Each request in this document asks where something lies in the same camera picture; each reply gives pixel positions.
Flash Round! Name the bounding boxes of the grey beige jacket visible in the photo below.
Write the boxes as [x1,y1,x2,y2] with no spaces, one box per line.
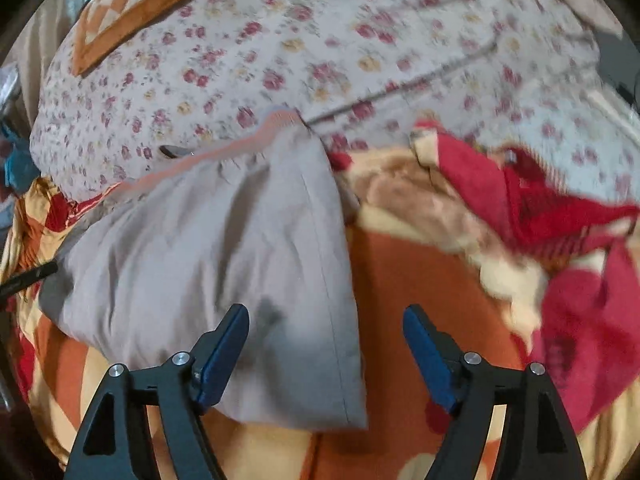
[38,108,368,430]

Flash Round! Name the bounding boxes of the blue clothing pile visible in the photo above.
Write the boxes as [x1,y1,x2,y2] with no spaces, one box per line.
[1,122,40,195]

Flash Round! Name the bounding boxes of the orange red fleece blanket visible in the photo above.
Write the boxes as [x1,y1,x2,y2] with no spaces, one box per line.
[1,122,639,479]

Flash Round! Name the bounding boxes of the beige curtain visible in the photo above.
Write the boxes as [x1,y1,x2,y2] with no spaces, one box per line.
[8,0,76,128]

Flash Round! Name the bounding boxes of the orange checkered pillow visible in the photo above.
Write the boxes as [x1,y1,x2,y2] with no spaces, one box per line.
[72,0,182,76]

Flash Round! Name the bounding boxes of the floral quilt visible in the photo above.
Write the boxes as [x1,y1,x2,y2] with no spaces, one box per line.
[30,0,639,203]

